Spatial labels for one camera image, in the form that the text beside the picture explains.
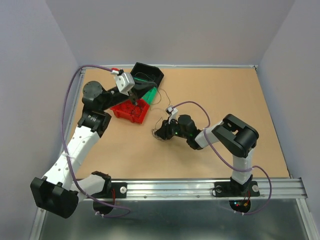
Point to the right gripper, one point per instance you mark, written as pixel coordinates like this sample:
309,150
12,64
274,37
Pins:
163,132

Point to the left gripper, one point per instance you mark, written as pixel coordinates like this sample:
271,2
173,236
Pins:
138,86

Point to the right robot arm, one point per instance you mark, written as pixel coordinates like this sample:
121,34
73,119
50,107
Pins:
239,138

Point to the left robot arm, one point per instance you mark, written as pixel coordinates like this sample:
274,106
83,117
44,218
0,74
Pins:
89,130

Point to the black plastic bin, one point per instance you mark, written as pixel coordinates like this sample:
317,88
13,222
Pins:
147,73

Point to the green plastic bin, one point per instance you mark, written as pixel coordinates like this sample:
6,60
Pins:
150,95

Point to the red plastic bin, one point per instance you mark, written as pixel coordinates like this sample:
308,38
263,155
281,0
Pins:
133,113

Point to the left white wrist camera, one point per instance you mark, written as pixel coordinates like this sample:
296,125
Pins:
123,80

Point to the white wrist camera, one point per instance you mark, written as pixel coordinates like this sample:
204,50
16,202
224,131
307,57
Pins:
172,112
123,80

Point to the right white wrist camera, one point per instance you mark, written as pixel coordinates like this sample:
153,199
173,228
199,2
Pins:
172,112

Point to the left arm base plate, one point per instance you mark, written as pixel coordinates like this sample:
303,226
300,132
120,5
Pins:
117,190

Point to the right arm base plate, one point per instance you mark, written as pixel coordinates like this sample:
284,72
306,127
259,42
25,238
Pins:
224,189

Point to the aluminium mounting rail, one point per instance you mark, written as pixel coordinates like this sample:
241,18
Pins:
161,190

